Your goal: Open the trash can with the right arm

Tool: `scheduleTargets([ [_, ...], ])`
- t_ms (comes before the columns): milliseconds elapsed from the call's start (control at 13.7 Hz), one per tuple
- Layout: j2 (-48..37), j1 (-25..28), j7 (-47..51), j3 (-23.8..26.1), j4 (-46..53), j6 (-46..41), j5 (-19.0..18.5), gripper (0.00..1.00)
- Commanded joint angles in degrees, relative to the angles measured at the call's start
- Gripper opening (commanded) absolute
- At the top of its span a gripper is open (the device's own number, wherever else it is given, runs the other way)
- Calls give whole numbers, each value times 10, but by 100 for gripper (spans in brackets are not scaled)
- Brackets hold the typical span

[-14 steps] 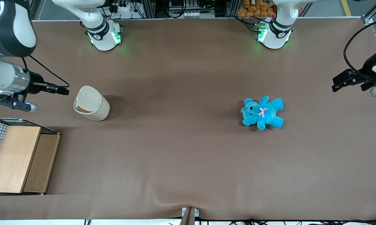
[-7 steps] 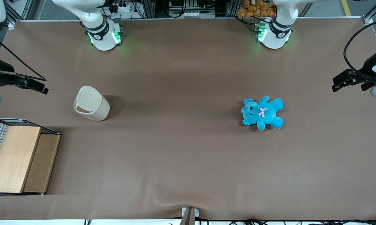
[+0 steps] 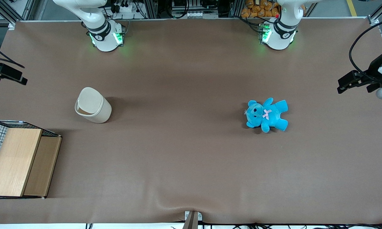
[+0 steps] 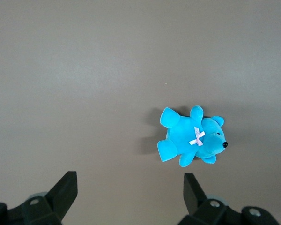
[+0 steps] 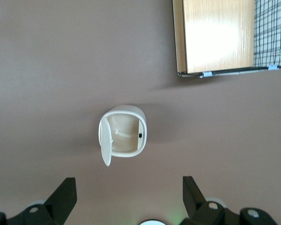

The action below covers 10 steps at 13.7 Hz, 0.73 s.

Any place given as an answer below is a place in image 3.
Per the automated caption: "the white terminal block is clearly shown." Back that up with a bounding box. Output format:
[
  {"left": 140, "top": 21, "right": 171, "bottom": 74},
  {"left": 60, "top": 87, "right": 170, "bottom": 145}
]
[{"left": 185, "top": 11, "right": 219, "bottom": 19}]

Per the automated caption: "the white power strip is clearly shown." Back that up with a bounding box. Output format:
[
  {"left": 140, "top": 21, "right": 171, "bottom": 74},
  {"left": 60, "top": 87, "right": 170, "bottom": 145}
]
[{"left": 112, "top": 0, "right": 138, "bottom": 13}]

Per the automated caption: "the blue plush teddy bear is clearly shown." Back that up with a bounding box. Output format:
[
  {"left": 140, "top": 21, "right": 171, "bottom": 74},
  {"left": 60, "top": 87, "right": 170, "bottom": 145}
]
[{"left": 245, "top": 98, "right": 289, "bottom": 133}]

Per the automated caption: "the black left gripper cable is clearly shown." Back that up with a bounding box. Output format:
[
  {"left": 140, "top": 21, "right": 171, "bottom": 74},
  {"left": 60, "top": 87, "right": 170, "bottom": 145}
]
[{"left": 349, "top": 17, "right": 382, "bottom": 80}]

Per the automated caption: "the orange plush toys pile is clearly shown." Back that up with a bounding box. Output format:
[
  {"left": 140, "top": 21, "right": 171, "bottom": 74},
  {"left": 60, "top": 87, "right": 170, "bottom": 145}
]
[{"left": 241, "top": 0, "right": 281, "bottom": 18}]

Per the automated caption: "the brown table cover mat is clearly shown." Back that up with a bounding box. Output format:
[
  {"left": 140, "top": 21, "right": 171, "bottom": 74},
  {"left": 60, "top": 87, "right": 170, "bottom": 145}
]
[{"left": 0, "top": 17, "right": 382, "bottom": 225}]

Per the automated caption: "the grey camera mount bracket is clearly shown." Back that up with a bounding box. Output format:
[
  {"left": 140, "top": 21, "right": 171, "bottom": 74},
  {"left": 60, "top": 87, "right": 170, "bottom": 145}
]
[{"left": 182, "top": 211, "right": 203, "bottom": 229}]

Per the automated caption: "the wooden shelf with black frame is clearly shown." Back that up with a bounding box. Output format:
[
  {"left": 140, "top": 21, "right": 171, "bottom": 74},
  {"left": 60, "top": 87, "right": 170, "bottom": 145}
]
[{"left": 0, "top": 120, "right": 62, "bottom": 200}]

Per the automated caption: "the beige swing-lid trash can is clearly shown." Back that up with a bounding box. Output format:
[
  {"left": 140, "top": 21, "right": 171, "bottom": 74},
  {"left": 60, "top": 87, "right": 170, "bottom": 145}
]
[{"left": 75, "top": 87, "right": 112, "bottom": 124}]

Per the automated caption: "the aluminium frame post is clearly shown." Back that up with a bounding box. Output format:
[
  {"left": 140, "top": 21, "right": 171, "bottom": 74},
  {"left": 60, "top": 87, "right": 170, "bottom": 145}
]
[
  {"left": 368, "top": 0, "right": 382, "bottom": 26},
  {"left": 0, "top": 0, "right": 36, "bottom": 30}
]

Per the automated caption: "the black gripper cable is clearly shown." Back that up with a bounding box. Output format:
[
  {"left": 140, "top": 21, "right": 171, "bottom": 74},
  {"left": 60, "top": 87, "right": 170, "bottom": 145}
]
[
  {"left": 349, "top": 17, "right": 382, "bottom": 80},
  {"left": 0, "top": 41, "right": 25, "bottom": 69}
]

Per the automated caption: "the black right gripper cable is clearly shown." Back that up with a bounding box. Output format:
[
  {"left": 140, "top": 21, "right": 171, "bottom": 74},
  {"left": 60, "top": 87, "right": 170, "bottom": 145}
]
[{"left": 0, "top": 41, "right": 25, "bottom": 69}]

